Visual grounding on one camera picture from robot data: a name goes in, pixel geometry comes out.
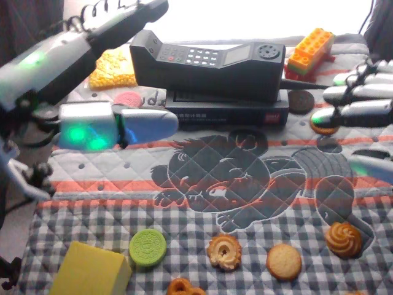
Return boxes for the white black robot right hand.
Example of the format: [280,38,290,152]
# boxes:
[309,60,393,187]

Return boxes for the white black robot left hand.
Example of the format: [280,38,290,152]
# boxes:
[0,0,179,202]

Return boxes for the large black toy phone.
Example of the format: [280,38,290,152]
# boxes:
[129,29,331,104]

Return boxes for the white blue calculator box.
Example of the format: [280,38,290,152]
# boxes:
[165,88,290,126]

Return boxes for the round tan biscuit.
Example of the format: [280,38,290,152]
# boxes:
[309,118,339,136]
[265,243,303,281]

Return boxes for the pink sandwich cookie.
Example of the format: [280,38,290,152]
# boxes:
[114,90,144,108]

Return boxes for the dark brown sandwich cookie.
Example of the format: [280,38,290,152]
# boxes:
[287,90,316,114]

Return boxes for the orange yellow toy brick stack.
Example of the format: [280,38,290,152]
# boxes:
[284,28,336,83]

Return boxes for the dark curtain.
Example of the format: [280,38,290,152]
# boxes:
[364,0,393,61]
[0,0,66,67]

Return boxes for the swirl butter cookie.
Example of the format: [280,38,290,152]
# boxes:
[324,221,363,258]

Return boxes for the green sandwich cookie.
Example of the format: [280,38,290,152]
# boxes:
[128,229,168,267]

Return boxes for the yellow foam block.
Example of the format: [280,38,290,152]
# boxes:
[49,241,133,295]

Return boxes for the grey quilt with printed bear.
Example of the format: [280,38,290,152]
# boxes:
[18,33,393,295]

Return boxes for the black clamp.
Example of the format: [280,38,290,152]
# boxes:
[0,256,22,290]

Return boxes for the pretzel shaped cookie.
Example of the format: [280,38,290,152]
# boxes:
[166,278,206,295]

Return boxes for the ring butter cookie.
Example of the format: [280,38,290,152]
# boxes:
[206,233,243,271]

